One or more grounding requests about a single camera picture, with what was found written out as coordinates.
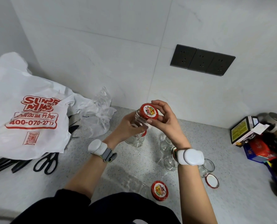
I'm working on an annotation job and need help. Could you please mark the person's right hand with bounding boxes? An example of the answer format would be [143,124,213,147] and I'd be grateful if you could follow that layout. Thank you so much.
[147,100,192,150]

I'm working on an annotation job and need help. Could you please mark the person's left hand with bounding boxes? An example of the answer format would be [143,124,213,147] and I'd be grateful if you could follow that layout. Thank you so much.
[105,111,149,147]

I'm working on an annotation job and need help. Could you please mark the clear glass jar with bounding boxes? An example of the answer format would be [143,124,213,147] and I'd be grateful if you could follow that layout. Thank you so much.
[125,109,150,148]
[160,134,177,153]
[163,155,179,172]
[198,159,215,178]

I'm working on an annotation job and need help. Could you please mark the red printed jar lid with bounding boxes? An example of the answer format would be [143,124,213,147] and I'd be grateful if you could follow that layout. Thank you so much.
[140,103,159,120]
[151,181,169,201]

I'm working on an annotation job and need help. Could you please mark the person's left forearm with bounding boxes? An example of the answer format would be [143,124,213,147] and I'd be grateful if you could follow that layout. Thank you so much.
[64,134,120,199]

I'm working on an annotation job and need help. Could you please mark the person's right forearm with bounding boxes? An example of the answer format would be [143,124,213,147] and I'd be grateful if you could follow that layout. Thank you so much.
[177,161,218,224]

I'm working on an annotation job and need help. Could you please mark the clear plastic bag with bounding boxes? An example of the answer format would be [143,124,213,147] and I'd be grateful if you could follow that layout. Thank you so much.
[76,87,117,138]

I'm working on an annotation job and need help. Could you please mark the black utensil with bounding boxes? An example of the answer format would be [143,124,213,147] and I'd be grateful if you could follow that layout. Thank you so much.
[67,113,80,141]

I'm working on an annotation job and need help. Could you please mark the red jar lid white inside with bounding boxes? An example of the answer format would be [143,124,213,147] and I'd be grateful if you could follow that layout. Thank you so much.
[205,174,220,189]

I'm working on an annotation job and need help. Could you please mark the black box yellow label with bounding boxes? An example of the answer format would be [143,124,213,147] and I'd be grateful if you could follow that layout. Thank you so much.
[230,116,270,147]

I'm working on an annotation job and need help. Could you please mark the person's dark clothing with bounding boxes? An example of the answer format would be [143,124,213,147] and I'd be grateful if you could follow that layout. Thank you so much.
[10,189,181,224]

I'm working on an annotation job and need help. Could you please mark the black scissors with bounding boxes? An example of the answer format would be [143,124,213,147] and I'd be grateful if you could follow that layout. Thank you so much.
[33,152,60,175]

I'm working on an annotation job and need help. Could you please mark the blue box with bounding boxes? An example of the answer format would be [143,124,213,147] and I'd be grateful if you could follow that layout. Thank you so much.
[243,143,270,164]

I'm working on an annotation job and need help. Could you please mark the red packet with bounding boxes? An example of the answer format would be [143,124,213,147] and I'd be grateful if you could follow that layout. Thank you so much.
[248,137,277,162]

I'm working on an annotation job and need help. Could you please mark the white plastic bag red print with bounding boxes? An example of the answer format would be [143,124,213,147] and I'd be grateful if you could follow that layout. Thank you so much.
[0,52,93,160]

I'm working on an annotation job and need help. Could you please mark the metal cup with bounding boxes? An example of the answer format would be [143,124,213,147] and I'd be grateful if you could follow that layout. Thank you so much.
[257,112,277,134]

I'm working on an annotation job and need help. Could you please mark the white wrist tracker grey strap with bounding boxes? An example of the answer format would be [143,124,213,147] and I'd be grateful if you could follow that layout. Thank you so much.
[88,139,117,163]

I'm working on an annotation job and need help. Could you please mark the black wall socket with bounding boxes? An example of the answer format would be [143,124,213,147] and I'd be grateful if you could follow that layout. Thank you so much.
[187,49,216,73]
[170,44,197,69]
[206,53,236,77]

